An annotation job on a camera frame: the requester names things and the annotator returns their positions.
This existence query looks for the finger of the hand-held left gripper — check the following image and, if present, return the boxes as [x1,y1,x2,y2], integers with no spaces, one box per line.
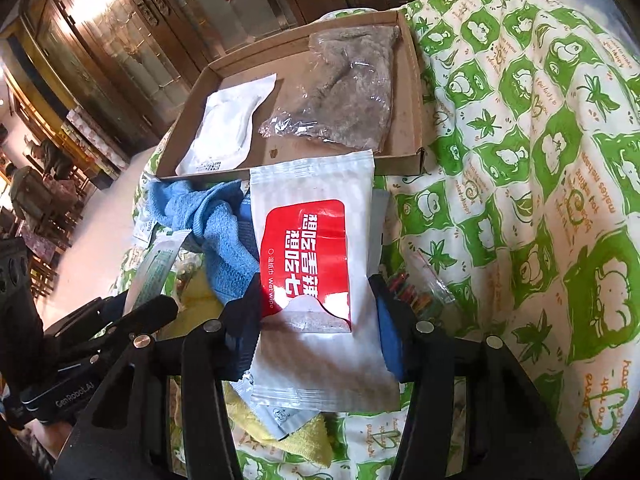
[107,294,179,347]
[43,296,126,343]

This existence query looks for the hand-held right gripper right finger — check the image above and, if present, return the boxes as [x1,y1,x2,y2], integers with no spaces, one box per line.
[369,274,581,480]

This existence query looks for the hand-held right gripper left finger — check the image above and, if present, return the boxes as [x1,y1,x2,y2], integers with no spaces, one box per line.
[52,292,263,480]

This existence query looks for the green and white packet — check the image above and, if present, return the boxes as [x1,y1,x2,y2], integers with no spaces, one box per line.
[122,229,193,322]

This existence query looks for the white printed sachet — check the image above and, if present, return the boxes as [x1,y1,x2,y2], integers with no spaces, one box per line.
[132,207,153,247]
[229,374,322,442]

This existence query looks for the blue towel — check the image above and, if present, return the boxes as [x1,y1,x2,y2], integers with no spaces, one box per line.
[145,179,262,307]

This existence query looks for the red and white wipe packet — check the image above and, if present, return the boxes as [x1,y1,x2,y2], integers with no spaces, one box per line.
[248,149,402,412]

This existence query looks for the yellow towel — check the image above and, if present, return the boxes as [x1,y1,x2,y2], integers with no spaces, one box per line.
[170,270,334,467]

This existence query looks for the shallow cardboard box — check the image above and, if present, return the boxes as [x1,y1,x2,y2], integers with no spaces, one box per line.
[155,10,428,181]

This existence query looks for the wooden chair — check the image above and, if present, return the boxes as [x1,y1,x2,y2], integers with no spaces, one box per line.
[17,220,73,302]

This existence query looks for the row of patterned boxes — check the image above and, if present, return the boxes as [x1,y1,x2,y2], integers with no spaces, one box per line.
[61,105,129,187]

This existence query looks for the plain white packet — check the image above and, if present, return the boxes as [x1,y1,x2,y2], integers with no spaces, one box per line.
[176,72,278,176]

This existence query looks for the green printed blanket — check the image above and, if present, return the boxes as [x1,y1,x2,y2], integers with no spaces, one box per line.
[127,0,640,480]

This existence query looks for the grey cloth in clear bag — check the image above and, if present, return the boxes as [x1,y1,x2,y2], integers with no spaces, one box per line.
[257,25,403,153]

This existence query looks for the wooden cabinet doors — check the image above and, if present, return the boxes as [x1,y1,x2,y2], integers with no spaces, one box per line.
[0,0,416,161]

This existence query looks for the bag of colourful hair ties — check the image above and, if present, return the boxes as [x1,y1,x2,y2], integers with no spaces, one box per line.
[382,255,457,322]

